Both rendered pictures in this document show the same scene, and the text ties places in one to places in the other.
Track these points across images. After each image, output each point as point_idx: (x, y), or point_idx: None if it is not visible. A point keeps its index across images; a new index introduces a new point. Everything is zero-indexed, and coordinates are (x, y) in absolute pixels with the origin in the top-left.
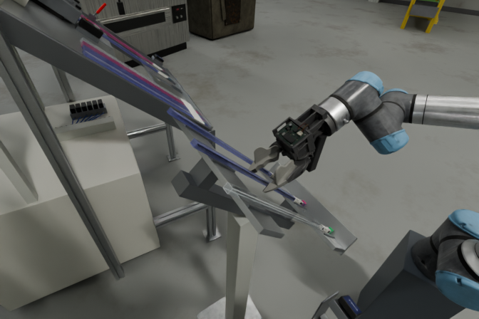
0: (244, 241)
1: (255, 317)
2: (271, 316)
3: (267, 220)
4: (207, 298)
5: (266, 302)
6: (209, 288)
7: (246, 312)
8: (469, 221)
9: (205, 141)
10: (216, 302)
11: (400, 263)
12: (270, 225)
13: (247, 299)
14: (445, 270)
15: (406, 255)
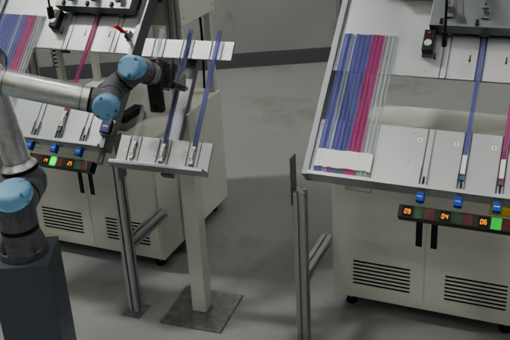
0: None
1: (186, 321)
2: (171, 332)
3: (149, 48)
4: (245, 308)
5: (184, 338)
6: (250, 314)
7: (197, 319)
8: (20, 184)
9: (205, 54)
10: (233, 308)
11: (57, 250)
12: (146, 47)
13: (204, 325)
14: (43, 174)
15: (54, 244)
